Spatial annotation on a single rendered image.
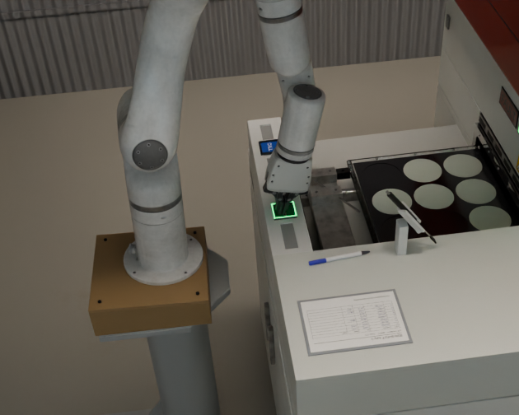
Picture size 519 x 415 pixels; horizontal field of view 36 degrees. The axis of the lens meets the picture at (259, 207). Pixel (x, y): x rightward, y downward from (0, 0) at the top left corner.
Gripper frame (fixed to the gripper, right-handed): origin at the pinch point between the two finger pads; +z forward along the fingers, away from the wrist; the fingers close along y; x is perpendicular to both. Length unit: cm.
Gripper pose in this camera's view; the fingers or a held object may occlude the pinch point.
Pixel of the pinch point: (282, 204)
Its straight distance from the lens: 192.4
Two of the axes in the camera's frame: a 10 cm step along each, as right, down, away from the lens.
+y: -9.8, -0.5, -1.9
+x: 1.1, 6.4, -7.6
